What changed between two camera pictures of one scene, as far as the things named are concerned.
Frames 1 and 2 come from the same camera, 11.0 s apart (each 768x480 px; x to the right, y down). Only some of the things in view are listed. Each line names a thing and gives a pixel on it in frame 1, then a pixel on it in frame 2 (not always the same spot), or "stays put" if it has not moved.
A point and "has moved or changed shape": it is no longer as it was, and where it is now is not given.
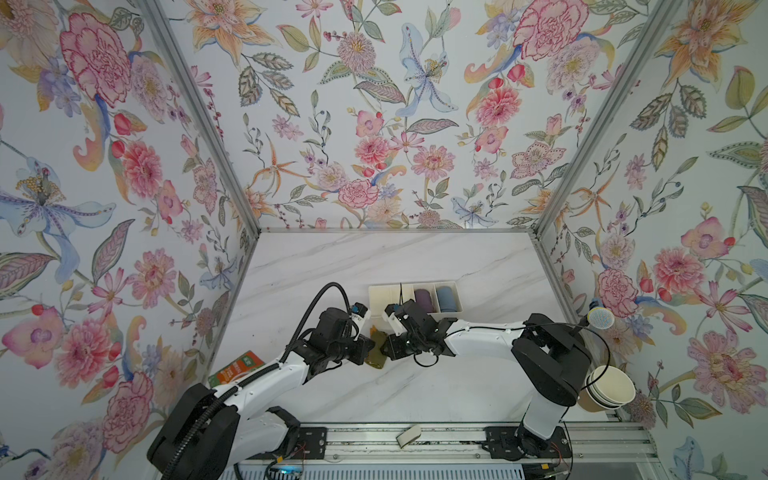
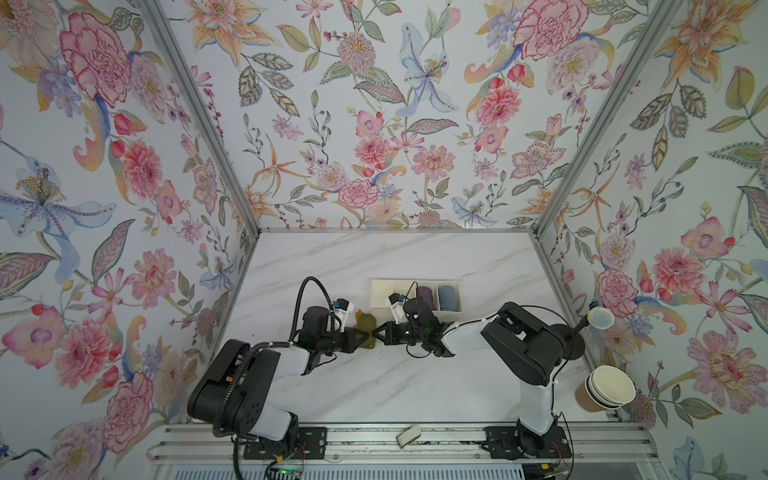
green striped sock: [375, 356] has moved or changed shape
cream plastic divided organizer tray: [440, 297] stays put
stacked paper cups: [614, 390] stays put
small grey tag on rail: [408, 436] stays put
